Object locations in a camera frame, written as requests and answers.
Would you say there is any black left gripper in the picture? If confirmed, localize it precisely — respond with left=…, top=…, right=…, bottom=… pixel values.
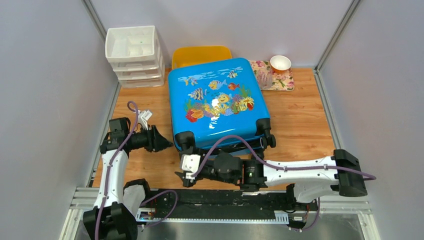
left=125, top=124, right=174, bottom=153

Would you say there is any blue fish print suitcase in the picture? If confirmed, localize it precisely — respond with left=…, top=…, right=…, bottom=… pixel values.
left=168, top=58, right=277, bottom=154

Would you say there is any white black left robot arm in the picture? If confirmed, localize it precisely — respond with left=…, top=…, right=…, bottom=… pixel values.
left=82, top=117, right=173, bottom=240

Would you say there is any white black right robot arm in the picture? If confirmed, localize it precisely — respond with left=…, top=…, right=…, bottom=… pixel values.
left=176, top=149, right=368, bottom=210

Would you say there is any yellow plastic basket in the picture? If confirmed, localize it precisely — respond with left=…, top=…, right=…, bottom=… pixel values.
left=171, top=45, right=233, bottom=70

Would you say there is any white plastic drawer unit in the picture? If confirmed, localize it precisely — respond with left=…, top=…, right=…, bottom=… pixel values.
left=105, top=25, right=165, bottom=88

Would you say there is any clear glass on tray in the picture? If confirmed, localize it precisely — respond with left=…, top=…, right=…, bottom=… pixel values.
left=257, top=70, right=273, bottom=90

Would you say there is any floral pattern tray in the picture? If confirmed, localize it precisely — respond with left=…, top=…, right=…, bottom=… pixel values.
left=249, top=60, right=295, bottom=92

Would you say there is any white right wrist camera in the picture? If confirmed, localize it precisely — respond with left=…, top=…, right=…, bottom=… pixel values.
left=180, top=154, right=201, bottom=180

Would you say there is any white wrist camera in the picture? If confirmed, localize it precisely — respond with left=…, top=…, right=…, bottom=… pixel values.
left=137, top=110, right=153, bottom=130
left=180, top=154, right=201, bottom=180

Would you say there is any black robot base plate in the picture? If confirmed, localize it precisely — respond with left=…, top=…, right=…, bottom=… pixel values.
left=141, top=189, right=318, bottom=221

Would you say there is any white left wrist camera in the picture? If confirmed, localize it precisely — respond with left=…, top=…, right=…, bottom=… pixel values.
left=137, top=110, right=153, bottom=130

